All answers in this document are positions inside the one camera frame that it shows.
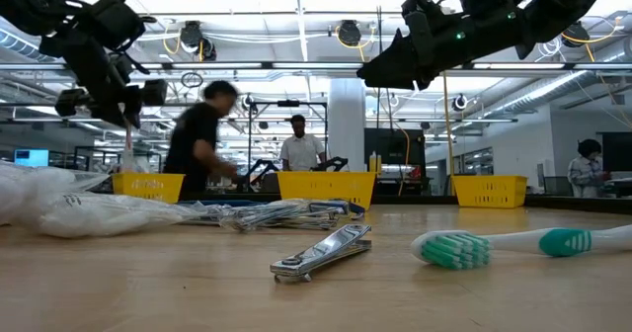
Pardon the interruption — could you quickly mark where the clear nail clipper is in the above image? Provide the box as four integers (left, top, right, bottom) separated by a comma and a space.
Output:
216, 198, 310, 233
120, 122, 138, 175

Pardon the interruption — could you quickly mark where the silver metal nail clipper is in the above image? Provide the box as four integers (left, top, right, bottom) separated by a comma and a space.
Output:
276, 207, 343, 232
269, 222, 373, 284

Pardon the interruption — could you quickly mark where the blue lit monitor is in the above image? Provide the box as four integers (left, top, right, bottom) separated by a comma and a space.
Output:
13, 148, 50, 168

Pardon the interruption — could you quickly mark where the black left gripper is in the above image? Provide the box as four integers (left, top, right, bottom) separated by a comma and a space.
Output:
38, 28, 169, 129

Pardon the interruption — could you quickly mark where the black mesh chair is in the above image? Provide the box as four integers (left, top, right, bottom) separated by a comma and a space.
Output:
542, 175, 577, 198

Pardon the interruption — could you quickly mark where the white green toothbrush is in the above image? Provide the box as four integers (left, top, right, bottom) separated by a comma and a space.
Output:
409, 223, 632, 272

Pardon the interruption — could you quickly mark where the black coiled wire loop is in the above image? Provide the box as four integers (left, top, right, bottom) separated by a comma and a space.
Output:
180, 71, 204, 89

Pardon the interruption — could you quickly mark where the black wall screen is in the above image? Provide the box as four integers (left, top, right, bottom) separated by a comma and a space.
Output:
363, 126, 427, 166
600, 131, 632, 173

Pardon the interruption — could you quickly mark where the black gantry frame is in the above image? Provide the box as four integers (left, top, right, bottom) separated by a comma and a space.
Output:
246, 99, 330, 195

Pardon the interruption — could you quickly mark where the silver ventilation duct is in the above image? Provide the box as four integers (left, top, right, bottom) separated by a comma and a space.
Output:
0, 28, 65, 64
486, 69, 592, 119

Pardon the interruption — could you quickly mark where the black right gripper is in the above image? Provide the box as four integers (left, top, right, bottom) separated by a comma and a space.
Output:
355, 0, 532, 91

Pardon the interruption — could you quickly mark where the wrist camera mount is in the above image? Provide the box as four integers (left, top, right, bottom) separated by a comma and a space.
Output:
87, 0, 158, 51
400, 0, 443, 54

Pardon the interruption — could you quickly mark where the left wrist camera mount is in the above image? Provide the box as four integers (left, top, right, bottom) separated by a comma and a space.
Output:
87, 0, 158, 51

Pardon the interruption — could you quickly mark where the yellow plastic slotted basket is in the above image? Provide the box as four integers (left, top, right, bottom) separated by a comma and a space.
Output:
276, 170, 377, 211
451, 174, 529, 209
112, 172, 186, 205

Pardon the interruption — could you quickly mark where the white building column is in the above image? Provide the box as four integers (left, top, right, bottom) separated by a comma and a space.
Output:
327, 77, 367, 173

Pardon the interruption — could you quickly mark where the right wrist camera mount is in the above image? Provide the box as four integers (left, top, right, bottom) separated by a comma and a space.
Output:
400, 0, 443, 54

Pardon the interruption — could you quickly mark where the yellow hanging cable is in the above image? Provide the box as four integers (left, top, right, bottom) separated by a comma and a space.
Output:
397, 126, 412, 198

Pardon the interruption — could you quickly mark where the person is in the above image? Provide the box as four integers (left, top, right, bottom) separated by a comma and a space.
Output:
161, 79, 242, 201
278, 114, 328, 173
566, 138, 613, 199

